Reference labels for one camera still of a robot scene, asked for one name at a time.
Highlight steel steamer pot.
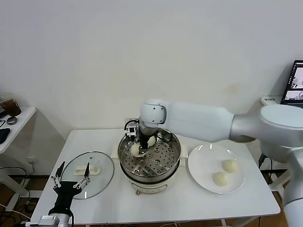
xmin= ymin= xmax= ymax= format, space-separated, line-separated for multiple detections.
xmin=111 ymin=144 xmax=188 ymax=196

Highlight black cable with adapter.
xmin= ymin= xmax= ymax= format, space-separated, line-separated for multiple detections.
xmin=258 ymin=152 xmax=274 ymax=185

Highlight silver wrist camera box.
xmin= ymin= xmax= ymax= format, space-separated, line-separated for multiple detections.
xmin=124 ymin=119 xmax=140 ymax=138

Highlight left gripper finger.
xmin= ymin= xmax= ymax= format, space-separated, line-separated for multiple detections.
xmin=72 ymin=162 xmax=91 ymax=190
xmin=51 ymin=161 xmax=66 ymax=189

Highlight stainless steel steamer basket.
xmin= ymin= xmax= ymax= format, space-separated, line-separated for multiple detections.
xmin=117 ymin=126 xmax=181 ymax=178

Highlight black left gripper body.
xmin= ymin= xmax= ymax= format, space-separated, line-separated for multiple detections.
xmin=49 ymin=181 xmax=81 ymax=215

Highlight dark grey laptop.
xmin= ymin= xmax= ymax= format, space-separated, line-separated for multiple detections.
xmin=280 ymin=60 xmax=303 ymax=106

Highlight black floor cables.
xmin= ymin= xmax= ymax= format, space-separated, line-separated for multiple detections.
xmin=0 ymin=166 xmax=40 ymax=213

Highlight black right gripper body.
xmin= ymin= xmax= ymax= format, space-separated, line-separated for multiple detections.
xmin=138 ymin=132 xmax=152 ymax=151

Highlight white round plate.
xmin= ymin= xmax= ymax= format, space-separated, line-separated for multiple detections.
xmin=188 ymin=143 xmax=246 ymax=194

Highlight glass lid with cream handle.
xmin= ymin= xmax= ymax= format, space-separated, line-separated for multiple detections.
xmin=60 ymin=151 xmax=116 ymax=201

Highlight plastic cup of iced coffee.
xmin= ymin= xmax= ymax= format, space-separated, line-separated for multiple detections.
xmin=0 ymin=92 xmax=22 ymax=117

